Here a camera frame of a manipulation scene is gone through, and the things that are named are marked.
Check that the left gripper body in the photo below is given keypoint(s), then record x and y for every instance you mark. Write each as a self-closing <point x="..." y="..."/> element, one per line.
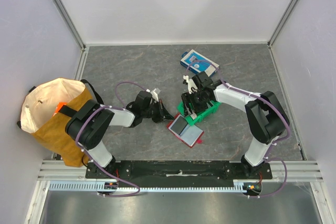
<point x="156" y="115"/>

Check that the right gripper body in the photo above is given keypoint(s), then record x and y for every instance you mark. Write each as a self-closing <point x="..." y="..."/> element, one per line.
<point x="191" y="101"/>

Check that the green plastic bin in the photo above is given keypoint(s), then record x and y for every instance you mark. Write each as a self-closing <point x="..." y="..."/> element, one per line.
<point x="201" y="115"/>

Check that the white credit card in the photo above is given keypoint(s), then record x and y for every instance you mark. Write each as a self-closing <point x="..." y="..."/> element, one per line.
<point x="193" y="116"/>

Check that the red card holder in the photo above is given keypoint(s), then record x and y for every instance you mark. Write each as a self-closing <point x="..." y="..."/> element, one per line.
<point x="186" y="133"/>

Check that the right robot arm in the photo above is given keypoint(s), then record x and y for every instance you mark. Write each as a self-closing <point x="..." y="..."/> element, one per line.
<point x="266" y="117"/>

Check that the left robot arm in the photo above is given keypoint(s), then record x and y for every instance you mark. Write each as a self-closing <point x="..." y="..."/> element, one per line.
<point x="88" y="125"/>

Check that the blue white product box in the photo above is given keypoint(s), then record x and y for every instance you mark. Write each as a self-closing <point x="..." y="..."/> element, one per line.
<point x="197" y="63"/>

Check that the orange item in bag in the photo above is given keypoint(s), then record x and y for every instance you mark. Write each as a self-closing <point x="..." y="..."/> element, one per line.
<point x="61" y="108"/>

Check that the brown paper tote bag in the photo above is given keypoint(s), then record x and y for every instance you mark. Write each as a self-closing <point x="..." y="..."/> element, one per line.
<point x="41" y="118"/>

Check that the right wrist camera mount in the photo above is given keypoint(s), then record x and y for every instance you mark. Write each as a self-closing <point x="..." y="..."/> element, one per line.
<point x="191" y="86"/>

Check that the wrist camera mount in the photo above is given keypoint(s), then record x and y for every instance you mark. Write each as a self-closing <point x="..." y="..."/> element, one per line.
<point x="155" y="93"/>
<point x="191" y="86"/>

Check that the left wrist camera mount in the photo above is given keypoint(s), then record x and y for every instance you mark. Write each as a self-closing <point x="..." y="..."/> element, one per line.
<point x="155" y="93"/>

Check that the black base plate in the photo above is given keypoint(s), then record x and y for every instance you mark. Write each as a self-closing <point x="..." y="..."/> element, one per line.
<point x="159" y="169"/>

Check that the grey slotted cable duct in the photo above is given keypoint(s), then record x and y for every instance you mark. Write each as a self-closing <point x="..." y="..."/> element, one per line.
<point x="107" y="187"/>

